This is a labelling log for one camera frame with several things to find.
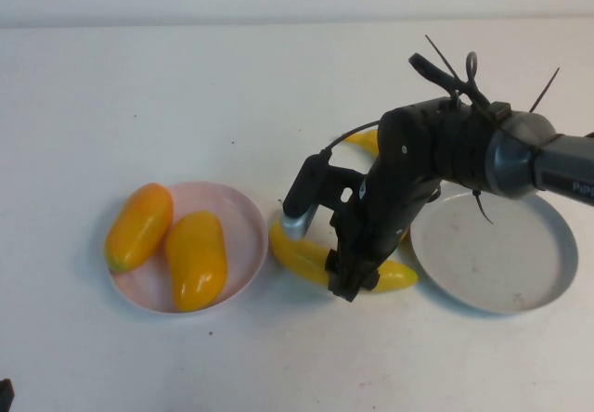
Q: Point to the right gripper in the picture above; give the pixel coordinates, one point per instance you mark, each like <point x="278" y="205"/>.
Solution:
<point x="385" y="217"/>

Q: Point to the yellow banana with pale tip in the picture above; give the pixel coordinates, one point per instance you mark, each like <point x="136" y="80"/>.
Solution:
<point x="301" y="259"/>

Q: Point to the yellow banana with green tip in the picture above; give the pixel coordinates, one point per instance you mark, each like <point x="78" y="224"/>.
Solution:
<point x="364" y="140"/>

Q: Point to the orange-yellow mango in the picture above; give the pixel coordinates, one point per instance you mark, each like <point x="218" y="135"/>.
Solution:
<point x="197" y="259"/>
<point x="139" y="226"/>

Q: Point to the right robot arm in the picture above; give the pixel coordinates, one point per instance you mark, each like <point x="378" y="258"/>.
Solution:
<point x="464" y="147"/>

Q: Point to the pink round plate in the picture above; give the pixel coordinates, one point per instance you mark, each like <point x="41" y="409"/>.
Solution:
<point x="241" y="226"/>

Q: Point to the grey round plate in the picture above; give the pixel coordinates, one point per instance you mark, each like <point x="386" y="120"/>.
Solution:
<point x="492" y="263"/>

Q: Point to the black zip tie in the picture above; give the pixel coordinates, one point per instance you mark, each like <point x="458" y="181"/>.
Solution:
<point x="445" y="59"/>
<point x="545" y="89"/>
<point x="482" y="208"/>

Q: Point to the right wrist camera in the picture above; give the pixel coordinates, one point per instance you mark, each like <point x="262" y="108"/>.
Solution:
<point x="301" y="198"/>

